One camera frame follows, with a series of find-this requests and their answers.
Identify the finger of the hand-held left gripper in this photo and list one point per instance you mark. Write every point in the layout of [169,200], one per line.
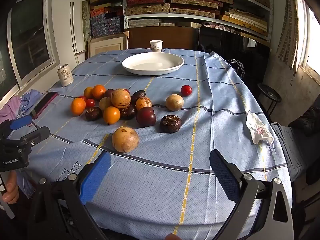
[37,135]
[21,123]

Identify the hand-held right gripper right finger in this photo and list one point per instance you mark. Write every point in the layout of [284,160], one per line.
[222,172]

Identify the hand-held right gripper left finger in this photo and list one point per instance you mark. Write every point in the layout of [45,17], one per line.
[95,177]

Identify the large tan passion fruit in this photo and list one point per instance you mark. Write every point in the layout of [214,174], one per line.
[125,139]

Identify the small orange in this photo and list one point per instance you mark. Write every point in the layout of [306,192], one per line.
[111,115]
[98,91]
[87,92]
[78,106]

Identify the tan striped passion fruit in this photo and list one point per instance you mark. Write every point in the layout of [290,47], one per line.
[120,98]

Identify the round tan passion fruit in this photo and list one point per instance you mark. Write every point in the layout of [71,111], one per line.
[174,102]

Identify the orange-brown striped passion fruit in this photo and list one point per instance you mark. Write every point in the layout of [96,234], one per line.
[143,103]

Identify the white plate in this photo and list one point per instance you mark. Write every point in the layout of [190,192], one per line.
[152,65]

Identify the person's left hand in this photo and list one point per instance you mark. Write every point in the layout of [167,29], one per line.
[11,190]

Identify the person's right hand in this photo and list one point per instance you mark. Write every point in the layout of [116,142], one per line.
[172,237]

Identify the purple cloth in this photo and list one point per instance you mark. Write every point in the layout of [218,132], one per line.
[10,110]

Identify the light blue cloth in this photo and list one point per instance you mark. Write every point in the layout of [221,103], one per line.
[28,100]

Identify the dark red smartphone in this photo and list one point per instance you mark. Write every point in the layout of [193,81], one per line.
[43,103]

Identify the crumpled white tissue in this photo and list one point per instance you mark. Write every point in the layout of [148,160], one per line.
[258,130]

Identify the white beverage can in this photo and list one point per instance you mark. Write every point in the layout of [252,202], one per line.
[65,76]

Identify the grey seat cushion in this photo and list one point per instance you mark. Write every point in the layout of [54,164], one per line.
[290,150]

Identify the blue checked tablecloth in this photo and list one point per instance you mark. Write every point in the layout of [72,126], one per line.
[225,100]

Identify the round black stool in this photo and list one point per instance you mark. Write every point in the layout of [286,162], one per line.
[268,92]

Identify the white framed window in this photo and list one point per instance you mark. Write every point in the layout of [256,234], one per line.
[30,30]

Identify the dark jacket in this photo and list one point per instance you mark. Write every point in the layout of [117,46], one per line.
[307,122]

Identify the white leaning slat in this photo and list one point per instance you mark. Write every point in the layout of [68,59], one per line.
[72,25]

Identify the green marbled board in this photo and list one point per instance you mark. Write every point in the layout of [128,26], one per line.
[85,20]

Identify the pile of blue patterned boxes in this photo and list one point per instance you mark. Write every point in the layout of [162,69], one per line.
[105,25]

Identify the black glossy panel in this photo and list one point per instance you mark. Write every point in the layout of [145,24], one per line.
[225,42]

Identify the brown wooden board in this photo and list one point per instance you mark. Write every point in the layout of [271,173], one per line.
[140,38]

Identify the white paper cup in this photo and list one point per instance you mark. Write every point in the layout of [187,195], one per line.
[156,46]

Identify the white metal shelf rack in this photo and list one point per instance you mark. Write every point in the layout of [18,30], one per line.
[140,17]

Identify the hanging woven mat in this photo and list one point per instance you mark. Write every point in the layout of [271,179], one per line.
[290,30]

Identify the bright window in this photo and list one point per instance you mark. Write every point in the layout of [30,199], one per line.
[312,42]

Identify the light wooden picture frame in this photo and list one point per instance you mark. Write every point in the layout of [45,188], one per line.
[107,45]

